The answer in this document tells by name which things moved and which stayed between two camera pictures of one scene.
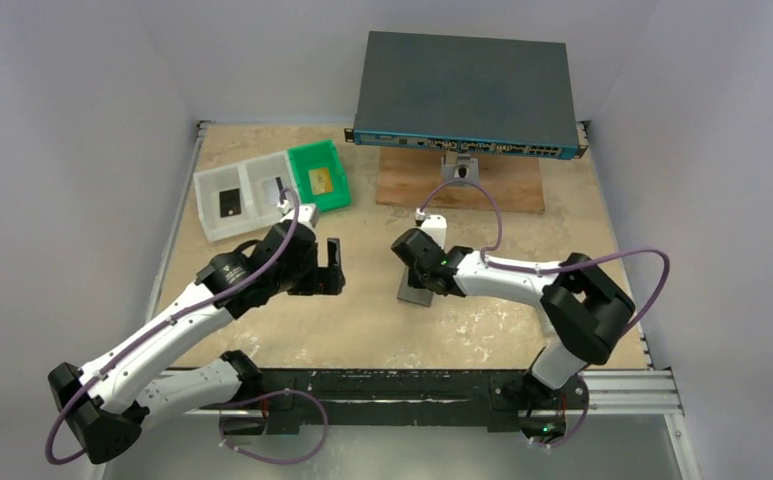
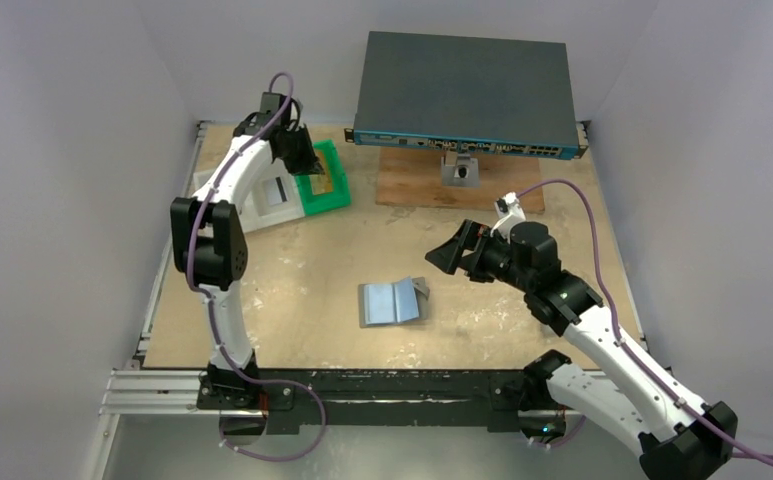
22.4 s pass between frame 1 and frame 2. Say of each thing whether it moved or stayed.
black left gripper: moved
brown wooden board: stayed
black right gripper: moved
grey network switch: stayed
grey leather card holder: moved
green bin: stayed
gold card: stayed
